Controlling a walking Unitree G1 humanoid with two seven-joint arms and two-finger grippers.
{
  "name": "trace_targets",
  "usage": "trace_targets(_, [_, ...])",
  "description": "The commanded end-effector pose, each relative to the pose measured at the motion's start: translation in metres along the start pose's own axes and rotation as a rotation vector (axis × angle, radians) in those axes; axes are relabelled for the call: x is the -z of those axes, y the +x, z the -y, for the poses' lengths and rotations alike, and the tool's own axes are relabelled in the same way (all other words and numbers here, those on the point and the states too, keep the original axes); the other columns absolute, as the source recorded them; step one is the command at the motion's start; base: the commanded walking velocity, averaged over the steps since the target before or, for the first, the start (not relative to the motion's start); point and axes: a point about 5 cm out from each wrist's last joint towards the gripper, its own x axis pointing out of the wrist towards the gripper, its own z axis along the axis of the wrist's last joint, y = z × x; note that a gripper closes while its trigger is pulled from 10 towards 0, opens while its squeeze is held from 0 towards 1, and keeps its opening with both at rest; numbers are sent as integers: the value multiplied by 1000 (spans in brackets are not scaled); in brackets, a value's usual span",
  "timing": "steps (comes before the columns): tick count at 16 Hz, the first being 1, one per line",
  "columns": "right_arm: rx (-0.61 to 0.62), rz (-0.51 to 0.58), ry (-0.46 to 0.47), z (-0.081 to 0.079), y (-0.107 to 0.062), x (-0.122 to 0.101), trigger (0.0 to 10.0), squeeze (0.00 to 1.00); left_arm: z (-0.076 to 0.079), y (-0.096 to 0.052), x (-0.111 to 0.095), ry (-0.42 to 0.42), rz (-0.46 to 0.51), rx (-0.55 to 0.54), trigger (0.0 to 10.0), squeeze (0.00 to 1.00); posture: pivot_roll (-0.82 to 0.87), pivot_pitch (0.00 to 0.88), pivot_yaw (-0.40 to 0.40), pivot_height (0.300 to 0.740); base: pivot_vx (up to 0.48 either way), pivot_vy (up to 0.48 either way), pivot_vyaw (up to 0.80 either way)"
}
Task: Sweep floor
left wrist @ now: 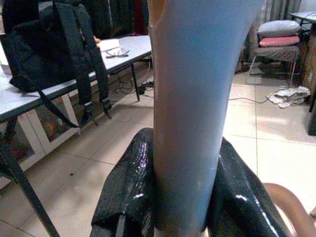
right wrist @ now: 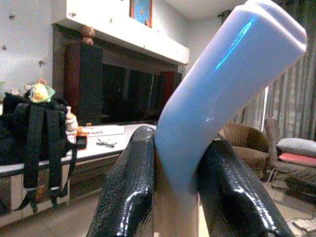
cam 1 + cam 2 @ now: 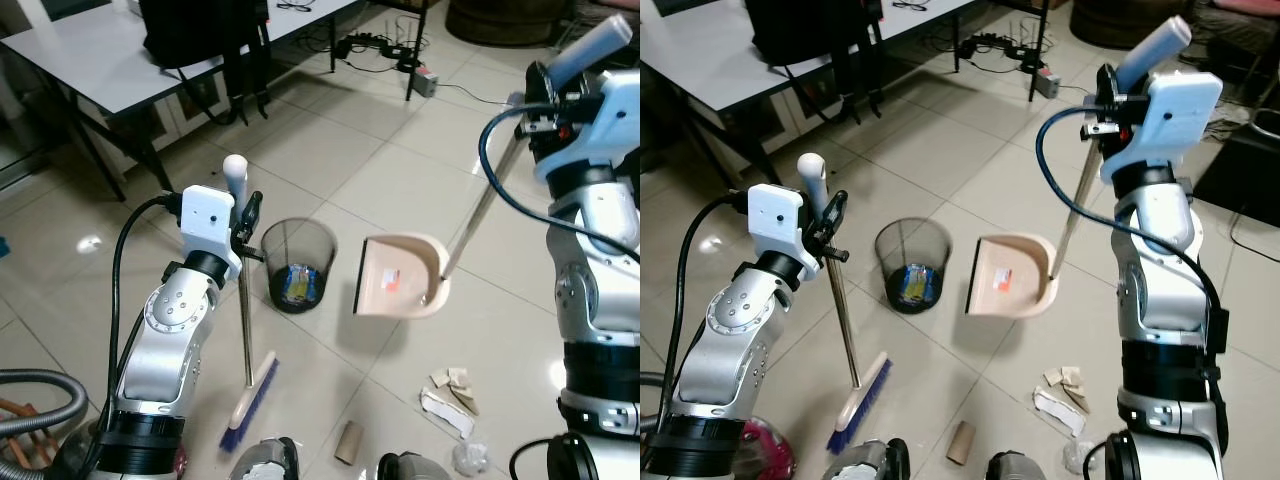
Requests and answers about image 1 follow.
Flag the brown cardboard box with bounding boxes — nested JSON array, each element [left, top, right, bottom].
[[302, 37, 316, 89]]

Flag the white paper sheet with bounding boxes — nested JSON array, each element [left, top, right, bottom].
[[96, 39, 121, 52]]

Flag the white low cabinet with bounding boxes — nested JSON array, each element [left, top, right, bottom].
[[0, 93, 82, 191]]

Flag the white broom handle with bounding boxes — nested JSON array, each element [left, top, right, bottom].
[[147, 0, 263, 234]]

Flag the red cushion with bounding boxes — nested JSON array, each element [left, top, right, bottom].
[[258, 36, 300, 48]]

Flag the white folding table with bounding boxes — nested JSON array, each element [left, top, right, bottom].
[[0, 34, 152, 237]]

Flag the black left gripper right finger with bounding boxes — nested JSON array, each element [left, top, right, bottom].
[[203, 137, 290, 237]]

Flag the black backpack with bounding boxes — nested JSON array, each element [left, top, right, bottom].
[[1, 0, 112, 128]]

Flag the grey chair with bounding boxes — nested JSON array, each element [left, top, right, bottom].
[[248, 44, 302, 87]]

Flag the tan curved tube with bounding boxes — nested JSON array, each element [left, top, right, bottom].
[[263, 182, 312, 237]]

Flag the dark side table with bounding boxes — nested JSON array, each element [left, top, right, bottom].
[[289, 10, 316, 87]]

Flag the grey cushion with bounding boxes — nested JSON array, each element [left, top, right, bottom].
[[257, 20, 301, 38]]

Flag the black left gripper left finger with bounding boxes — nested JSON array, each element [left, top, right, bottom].
[[90, 127, 158, 237]]

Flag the white power strip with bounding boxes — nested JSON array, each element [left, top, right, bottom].
[[267, 85, 311, 109]]

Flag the eyeglasses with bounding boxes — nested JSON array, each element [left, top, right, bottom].
[[105, 48, 130, 59]]

